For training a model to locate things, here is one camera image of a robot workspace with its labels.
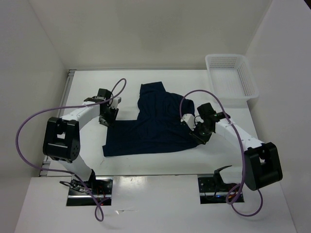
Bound navy blue shorts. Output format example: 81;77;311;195
103;82;198;157

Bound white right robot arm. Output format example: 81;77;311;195
181;103;283;191

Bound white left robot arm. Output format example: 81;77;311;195
43;88;121;194

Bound white plastic basket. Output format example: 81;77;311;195
205;54;259;106

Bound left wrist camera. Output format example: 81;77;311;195
110;97;121;109

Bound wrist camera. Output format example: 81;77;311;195
110;97;121;109
181;114;196;131

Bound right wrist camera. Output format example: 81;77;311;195
181;114;196;131

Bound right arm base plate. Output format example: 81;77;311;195
198;174;236;204

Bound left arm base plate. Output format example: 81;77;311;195
60;176;113;206

